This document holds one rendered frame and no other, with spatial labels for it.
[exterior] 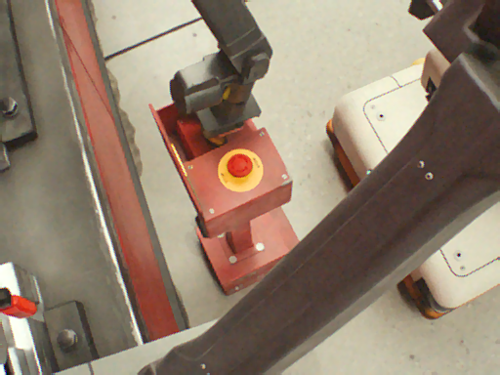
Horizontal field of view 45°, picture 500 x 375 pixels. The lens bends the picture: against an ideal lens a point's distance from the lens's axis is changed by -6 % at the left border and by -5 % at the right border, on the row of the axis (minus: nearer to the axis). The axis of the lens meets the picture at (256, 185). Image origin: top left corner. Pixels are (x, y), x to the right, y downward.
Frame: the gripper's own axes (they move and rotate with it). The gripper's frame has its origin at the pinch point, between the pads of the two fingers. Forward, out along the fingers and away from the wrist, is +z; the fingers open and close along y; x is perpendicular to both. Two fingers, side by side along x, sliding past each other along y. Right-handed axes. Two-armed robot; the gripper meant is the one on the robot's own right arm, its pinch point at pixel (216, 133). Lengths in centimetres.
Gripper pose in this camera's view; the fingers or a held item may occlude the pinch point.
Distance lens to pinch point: 109.4
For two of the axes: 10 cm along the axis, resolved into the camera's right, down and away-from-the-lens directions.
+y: -8.7, 3.2, -3.7
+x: 4.4, 8.5, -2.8
